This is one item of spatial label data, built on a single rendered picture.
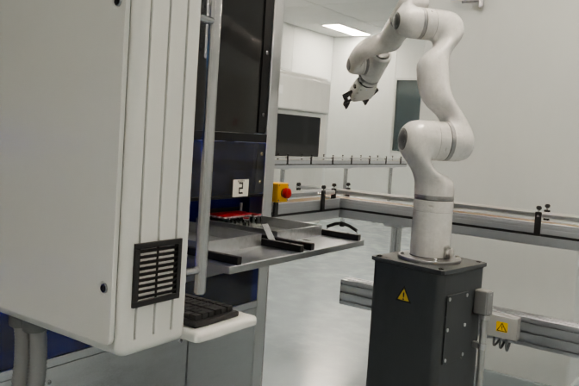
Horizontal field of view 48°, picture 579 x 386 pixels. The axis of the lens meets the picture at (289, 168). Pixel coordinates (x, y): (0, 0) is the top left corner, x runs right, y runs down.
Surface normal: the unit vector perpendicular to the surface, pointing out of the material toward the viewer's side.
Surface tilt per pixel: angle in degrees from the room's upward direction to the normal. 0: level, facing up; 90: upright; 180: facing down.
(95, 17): 90
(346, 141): 90
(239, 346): 90
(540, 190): 90
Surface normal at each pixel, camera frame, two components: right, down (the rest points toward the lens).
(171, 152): 0.81, 0.08
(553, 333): -0.57, 0.00
